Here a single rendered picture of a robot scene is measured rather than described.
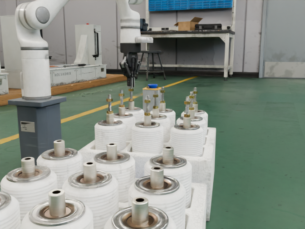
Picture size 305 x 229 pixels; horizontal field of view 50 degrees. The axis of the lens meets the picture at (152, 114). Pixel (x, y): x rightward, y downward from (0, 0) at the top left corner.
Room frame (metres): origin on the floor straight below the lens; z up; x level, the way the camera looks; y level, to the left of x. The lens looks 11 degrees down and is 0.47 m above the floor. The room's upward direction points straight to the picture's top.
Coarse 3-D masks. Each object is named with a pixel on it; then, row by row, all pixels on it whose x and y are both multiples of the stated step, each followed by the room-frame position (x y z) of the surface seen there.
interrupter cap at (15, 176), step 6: (18, 168) 0.58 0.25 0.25; (36, 168) 0.58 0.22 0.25; (42, 168) 0.58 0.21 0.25; (48, 168) 0.58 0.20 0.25; (6, 174) 0.55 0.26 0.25; (12, 174) 0.55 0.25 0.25; (18, 174) 0.56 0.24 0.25; (36, 174) 0.56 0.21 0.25; (42, 174) 0.55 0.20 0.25; (48, 174) 0.55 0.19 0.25; (12, 180) 0.52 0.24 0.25; (18, 180) 0.52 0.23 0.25; (24, 180) 0.52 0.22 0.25; (30, 180) 0.53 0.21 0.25; (36, 180) 0.53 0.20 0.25
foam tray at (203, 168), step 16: (208, 128) 1.20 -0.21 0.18; (128, 144) 0.99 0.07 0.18; (208, 144) 0.99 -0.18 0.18; (144, 160) 0.88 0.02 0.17; (192, 160) 0.85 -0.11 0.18; (208, 160) 0.84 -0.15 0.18; (192, 176) 0.85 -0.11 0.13; (208, 176) 0.84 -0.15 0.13; (208, 192) 0.84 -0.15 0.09; (208, 208) 0.84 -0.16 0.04
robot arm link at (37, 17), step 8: (40, 0) 1.14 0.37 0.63; (48, 0) 1.16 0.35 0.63; (56, 0) 1.18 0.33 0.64; (64, 0) 1.22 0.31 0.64; (32, 8) 1.11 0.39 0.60; (40, 8) 1.13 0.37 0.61; (48, 8) 1.15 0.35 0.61; (56, 8) 1.18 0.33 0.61; (24, 16) 1.12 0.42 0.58; (32, 16) 1.11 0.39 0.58; (40, 16) 1.12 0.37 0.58; (48, 16) 1.15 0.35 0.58; (32, 24) 1.11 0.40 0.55; (40, 24) 1.13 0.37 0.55; (48, 24) 1.16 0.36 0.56
